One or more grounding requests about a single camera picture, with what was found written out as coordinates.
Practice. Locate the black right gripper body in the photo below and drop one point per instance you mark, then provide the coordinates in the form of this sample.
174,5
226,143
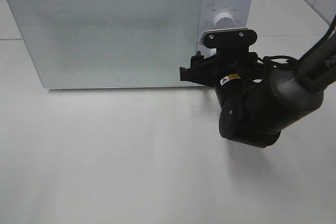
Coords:
237,61

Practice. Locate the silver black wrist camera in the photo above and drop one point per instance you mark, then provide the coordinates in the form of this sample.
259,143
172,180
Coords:
228,38

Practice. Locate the white microwave door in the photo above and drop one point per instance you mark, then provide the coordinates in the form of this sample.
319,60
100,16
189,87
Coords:
108,43

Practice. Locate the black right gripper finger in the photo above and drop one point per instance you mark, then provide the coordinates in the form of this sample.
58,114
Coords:
199,62
198,75

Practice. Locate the upper white microwave knob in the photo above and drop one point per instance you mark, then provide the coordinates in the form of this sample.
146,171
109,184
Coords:
223,20

